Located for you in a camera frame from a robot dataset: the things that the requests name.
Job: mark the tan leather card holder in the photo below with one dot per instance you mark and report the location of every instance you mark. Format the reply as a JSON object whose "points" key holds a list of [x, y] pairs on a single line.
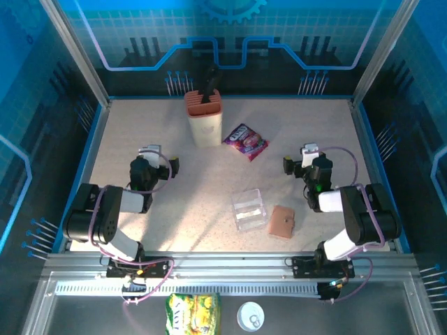
{"points": [[281, 223]]}

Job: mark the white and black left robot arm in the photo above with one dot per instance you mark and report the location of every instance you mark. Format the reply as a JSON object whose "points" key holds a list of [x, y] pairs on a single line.
{"points": [[80, 209]]}

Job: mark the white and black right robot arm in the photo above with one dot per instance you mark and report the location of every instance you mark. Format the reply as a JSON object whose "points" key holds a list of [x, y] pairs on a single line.
{"points": [[363, 216]]}

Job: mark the beige knife block orange top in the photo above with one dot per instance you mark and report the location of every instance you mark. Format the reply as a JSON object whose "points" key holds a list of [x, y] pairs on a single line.
{"points": [[206, 129]]}

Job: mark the purple candy bag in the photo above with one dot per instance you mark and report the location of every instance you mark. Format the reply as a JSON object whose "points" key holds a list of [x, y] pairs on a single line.
{"points": [[244, 141]]}

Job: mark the green yellow snack bag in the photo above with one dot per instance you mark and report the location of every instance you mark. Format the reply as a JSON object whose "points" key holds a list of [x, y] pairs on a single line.
{"points": [[192, 314]]}

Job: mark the white tin can lid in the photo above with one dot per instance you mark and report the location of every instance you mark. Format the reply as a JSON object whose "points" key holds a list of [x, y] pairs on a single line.
{"points": [[246, 312]]}

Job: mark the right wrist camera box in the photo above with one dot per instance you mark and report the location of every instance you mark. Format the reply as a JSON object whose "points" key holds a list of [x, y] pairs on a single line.
{"points": [[310, 155]]}

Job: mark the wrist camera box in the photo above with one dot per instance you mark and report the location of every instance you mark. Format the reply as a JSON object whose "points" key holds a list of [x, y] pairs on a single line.
{"points": [[310, 155], [150, 153]]}

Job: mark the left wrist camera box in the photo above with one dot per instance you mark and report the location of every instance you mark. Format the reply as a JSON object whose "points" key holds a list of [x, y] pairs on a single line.
{"points": [[150, 153]]}

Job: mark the aluminium table rail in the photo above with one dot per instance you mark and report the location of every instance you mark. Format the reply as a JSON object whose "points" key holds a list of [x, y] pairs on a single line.
{"points": [[227, 261]]}

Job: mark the aluminium frame post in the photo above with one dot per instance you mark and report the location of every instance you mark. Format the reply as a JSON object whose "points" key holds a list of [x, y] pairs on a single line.
{"points": [[382, 52], [79, 56]]}

